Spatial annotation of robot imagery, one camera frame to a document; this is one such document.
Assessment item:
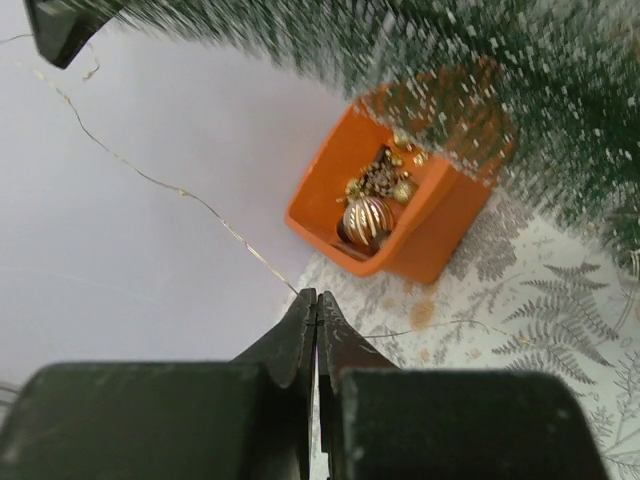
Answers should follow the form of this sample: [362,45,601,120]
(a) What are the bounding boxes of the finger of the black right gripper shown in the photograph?
[24,0,125,69]

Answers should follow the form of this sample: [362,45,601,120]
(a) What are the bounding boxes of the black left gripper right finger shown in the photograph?
[317,292,607,479]

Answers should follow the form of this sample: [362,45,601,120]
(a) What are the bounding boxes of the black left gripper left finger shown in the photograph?
[1,289,318,479]

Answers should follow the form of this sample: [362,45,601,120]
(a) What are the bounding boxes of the thin gold ribbon loop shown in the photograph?
[0,32,501,341]

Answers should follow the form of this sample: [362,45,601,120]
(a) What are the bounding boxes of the orange plastic tub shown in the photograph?
[285,58,518,284]

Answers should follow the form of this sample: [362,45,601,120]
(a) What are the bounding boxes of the small green christmas tree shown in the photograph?
[93,1,639,273]

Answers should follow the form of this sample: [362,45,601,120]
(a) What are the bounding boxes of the large gold striped bauble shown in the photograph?
[341,196,396,246]

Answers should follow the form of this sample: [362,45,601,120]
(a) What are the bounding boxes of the floral patterned table mat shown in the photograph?
[298,194,639,479]

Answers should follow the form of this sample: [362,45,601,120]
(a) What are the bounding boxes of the small gold bauble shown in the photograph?
[393,179,416,205]

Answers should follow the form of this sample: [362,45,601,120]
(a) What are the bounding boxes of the gold and brown ornament pile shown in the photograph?
[342,133,426,203]

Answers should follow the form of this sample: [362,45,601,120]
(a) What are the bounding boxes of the brown pine cone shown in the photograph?
[363,162,398,198]

